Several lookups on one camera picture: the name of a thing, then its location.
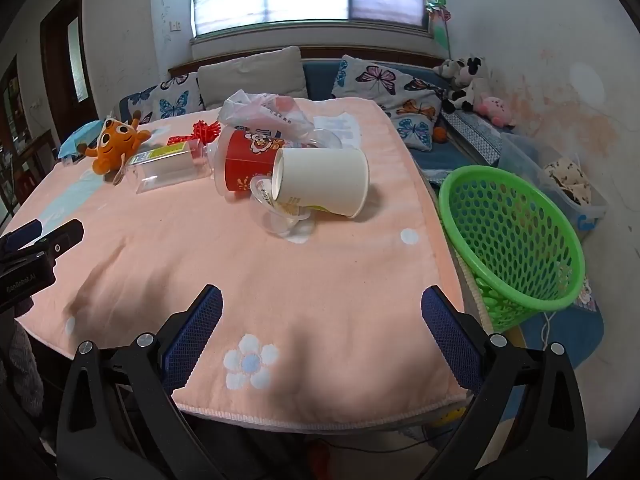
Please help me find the right butterfly pillow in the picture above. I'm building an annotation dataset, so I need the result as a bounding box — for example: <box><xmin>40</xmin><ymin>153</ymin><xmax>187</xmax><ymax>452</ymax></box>
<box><xmin>331</xmin><ymin>55</ymin><xmax>445</xmax><ymax>152</ymax></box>

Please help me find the pink flower blanket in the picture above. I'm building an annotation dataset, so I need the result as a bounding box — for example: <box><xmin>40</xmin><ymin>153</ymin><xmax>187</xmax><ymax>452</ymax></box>
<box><xmin>12</xmin><ymin>98</ymin><xmax>468</xmax><ymax>432</ymax></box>

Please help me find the dark wooden door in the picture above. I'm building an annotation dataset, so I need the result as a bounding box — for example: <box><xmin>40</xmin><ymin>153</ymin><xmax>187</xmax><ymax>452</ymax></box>
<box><xmin>40</xmin><ymin>0</ymin><xmax>98</xmax><ymax>143</ymax></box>

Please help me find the cow plush toy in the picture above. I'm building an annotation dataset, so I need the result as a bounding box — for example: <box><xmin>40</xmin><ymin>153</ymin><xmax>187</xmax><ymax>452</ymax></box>
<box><xmin>442</xmin><ymin>56</ymin><xmax>487</xmax><ymax>114</ymax></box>

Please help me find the butterfly pillow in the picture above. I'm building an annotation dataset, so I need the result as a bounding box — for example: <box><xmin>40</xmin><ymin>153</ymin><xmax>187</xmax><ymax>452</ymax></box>
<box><xmin>116</xmin><ymin>72</ymin><xmax>204</xmax><ymax>124</ymax></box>
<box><xmin>331</xmin><ymin>55</ymin><xmax>445</xmax><ymax>152</ymax></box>

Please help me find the beige cushion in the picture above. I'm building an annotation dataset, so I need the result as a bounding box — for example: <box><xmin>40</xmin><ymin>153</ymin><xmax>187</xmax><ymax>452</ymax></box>
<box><xmin>198</xmin><ymin>46</ymin><xmax>308</xmax><ymax>110</ymax></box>

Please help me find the green plastic trash basket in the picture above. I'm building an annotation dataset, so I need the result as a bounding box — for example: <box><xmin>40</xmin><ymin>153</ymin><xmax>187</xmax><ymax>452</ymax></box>
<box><xmin>438</xmin><ymin>165</ymin><xmax>586</xmax><ymax>332</ymax></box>

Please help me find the spotted beige cloth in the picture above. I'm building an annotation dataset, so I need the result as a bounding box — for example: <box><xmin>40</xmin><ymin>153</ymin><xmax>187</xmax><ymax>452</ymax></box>
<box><xmin>544</xmin><ymin>157</ymin><xmax>592</xmax><ymax>206</ymax></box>

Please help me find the white cord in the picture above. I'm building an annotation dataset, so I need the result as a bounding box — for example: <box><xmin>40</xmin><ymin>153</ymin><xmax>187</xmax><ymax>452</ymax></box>
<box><xmin>540</xmin><ymin>310</ymin><xmax>559</xmax><ymax>352</ymax></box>

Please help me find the orange plush toy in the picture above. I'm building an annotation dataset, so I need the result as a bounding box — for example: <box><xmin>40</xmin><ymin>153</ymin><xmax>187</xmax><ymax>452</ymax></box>
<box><xmin>77</xmin><ymin>110</ymin><xmax>151</xmax><ymax>176</ymax></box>

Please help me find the red cartoon paper cup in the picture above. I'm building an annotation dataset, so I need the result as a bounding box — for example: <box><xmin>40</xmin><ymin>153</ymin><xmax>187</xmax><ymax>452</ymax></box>
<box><xmin>213</xmin><ymin>126</ymin><xmax>286</xmax><ymax>195</ymax></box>

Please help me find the grey plush toy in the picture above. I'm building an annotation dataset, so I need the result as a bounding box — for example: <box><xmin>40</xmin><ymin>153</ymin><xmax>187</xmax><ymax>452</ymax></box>
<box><xmin>433</xmin><ymin>58</ymin><xmax>464</xmax><ymax>80</ymax></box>

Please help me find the plastic bag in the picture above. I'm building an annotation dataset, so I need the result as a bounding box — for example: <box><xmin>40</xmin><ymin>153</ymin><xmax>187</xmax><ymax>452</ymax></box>
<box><xmin>218</xmin><ymin>90</ymin><xmax>343</xmax><ymax>148</ymax></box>

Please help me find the white paper cup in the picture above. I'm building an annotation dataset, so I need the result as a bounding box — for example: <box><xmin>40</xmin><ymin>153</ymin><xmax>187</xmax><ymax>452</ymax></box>
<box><xmin>271</xmin><ymin>148</ymin><xmax>370</xmax><ymax>218</ymax></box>

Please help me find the small orange ball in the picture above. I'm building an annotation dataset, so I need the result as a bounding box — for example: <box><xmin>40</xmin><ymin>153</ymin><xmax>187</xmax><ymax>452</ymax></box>
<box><xmin>433</xmin><ymin>127</ymin><xmax>448</xmax><ymax>143</ymax></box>

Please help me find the clear plastic box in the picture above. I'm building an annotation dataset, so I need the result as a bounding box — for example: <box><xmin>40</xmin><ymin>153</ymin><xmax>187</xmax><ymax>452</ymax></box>
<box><xmin>125</xmin><ymin>140</ymin><xmax>212</xmax><ymax>194</ymax></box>

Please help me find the clear storage bin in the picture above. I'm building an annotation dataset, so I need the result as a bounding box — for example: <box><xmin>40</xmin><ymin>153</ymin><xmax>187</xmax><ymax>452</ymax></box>
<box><xmin>499</xmin><ymin>133</ymin><xmax>608</xmax><ymax>238</ymax></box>

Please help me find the pink plush toy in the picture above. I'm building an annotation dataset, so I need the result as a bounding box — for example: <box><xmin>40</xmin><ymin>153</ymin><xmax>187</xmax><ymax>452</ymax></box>
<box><xmin>474</xmin><ymin>96</ymin><xmax>515</xmax><ymax>128</ymax></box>

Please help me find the blue sofa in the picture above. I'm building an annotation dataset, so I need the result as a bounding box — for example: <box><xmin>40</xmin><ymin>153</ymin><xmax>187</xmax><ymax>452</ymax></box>
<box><xmin>118</xmin><ymin>56</ymin><xmax>501</xmax><ymax>187</ymax></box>

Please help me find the blue floor mat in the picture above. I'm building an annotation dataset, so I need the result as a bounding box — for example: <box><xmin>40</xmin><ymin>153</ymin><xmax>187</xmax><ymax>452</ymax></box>
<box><xmin>520</xmin><ymin>307</ymin><xmax>604</xmax><ymax>370</ymax></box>

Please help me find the left butterfly pillow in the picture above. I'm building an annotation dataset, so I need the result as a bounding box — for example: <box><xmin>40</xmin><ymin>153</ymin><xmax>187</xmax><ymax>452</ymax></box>
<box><xmin>116</xmin><ymin>72</ymin><xmax>204</xmax><ymax>124</ymax></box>

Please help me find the patterned blue cloth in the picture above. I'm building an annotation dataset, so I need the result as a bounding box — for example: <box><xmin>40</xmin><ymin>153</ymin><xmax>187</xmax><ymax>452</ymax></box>
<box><xmin>442</xmin><ymin>110</ymin><xmax>501</xmax><ymax>166</ymax></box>

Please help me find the colourful pinwheel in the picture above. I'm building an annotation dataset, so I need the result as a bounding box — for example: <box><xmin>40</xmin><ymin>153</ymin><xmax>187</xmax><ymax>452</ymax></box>
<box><xmin>425</xmin><ymin>0</ymin><xmax>451</xmax><ymax>58</ymax></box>

